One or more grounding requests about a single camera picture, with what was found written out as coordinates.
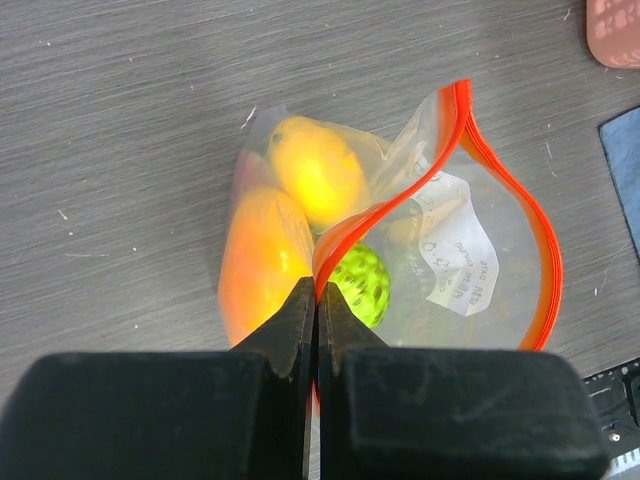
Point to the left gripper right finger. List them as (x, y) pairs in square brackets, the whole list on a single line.
[(413, 413)]

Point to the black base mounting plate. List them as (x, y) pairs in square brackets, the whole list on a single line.
[(615, 395)]

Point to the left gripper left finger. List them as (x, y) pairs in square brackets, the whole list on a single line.
[(244, 413)]

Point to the clear red zip top bag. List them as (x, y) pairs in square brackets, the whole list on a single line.
[(473, 260)]

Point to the yellow lemon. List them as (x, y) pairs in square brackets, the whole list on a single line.
[(316, 166)]

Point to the pink plastic basket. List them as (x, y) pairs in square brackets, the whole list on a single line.
[(612, 31)]

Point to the blue folded cloth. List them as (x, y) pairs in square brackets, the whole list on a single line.
[(620, 139)]

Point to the yellow orange mango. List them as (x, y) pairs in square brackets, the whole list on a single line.
[(268, 249)]

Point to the green custard apple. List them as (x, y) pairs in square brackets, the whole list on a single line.
[(364, 282)]

